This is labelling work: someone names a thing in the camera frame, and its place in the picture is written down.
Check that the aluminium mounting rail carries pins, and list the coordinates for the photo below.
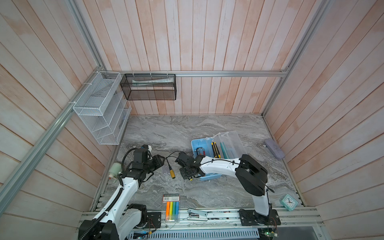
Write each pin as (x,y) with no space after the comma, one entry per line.
(230,219)

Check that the blue clear-lid tool box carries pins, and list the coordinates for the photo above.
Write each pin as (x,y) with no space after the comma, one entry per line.
(222,153)

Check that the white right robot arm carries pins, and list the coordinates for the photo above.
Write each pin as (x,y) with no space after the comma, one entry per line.
(250,173)

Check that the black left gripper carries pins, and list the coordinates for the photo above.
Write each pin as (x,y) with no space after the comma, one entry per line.
(158,161)

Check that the yellow black utility knife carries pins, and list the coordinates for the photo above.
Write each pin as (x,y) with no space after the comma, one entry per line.
(216,151)

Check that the highlighter marker pack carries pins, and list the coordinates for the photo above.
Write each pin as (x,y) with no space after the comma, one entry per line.
(172,202)

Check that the small clock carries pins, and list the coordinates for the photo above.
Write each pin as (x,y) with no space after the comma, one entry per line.
(289,202)

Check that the black wire mesh basket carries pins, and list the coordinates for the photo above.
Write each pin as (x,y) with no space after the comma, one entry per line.
(149,87)

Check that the white wire mesh shelf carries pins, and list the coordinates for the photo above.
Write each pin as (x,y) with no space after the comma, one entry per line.
(102,109)

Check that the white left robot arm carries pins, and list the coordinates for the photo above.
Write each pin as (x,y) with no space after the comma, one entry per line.
(117,219)

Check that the teal handled tool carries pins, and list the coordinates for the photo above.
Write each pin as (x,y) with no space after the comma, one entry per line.
(224,150)

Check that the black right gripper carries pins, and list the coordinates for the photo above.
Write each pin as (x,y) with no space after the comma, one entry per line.
(183,174)

